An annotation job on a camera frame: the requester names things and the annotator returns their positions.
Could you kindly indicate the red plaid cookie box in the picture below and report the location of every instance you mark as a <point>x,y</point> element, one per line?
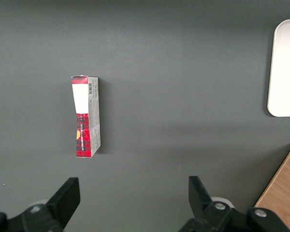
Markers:
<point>85,135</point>

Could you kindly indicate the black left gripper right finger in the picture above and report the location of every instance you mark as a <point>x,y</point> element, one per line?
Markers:
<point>200,200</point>

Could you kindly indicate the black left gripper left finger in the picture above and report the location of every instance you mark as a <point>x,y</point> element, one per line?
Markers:
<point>65,200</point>

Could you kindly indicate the dark grey table mat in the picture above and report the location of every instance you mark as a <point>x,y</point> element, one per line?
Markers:
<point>159,72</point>

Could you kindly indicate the oak wooden drawer cabinet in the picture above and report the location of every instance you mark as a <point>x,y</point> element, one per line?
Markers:
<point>282,188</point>

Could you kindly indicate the cream rectangular tray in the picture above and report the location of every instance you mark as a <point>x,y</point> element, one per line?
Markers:
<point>285,72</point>

